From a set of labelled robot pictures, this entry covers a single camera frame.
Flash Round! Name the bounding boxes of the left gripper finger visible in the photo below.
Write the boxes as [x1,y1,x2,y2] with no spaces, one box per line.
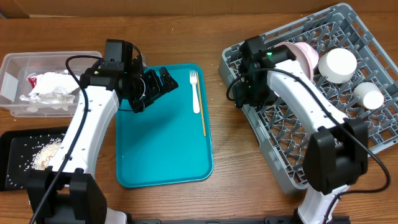
[144,69,161,105]
[159,67,178,93]

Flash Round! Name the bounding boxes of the large pink plate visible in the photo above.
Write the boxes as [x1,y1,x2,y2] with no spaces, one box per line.
[275,42,313,82]

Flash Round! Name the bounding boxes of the pink bowl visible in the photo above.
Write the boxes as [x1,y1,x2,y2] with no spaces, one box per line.
[305,43,320,74]

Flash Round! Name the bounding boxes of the white napkin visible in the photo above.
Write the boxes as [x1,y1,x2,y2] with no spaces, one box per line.
[19,70,79,111]

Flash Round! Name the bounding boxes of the white bowl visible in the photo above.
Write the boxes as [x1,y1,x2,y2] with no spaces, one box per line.
[318,48,358,84]

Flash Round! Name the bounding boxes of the red snack wrapper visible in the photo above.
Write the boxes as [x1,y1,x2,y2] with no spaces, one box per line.
[28,76,37,88]

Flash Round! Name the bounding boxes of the white paper cup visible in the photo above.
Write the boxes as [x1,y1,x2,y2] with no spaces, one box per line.
[353,82,384,110]

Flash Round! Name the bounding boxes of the rice and peanut scraps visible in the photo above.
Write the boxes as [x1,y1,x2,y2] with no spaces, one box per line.
[6,133,65,187]

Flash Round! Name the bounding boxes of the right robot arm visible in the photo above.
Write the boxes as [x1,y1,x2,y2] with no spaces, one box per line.
[227,36,368,223]

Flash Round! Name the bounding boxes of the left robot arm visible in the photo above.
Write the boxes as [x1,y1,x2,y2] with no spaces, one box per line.
[25,39,178,223]

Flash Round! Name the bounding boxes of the white plastic fork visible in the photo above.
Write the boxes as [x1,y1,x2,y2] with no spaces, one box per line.
[190,70,200,114]

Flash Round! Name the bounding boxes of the wooden chopstick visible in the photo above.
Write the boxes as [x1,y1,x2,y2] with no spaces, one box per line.
[195,71,206,137]

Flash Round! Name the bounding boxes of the teal plastic tray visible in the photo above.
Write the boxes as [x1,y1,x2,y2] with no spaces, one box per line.
[116,63,214,188]

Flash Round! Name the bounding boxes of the clear plastic bin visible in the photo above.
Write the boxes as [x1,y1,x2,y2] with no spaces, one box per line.
[1,51,102,117]

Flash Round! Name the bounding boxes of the black plastic tray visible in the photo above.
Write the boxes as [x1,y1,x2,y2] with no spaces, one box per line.
[1,126,68,192]

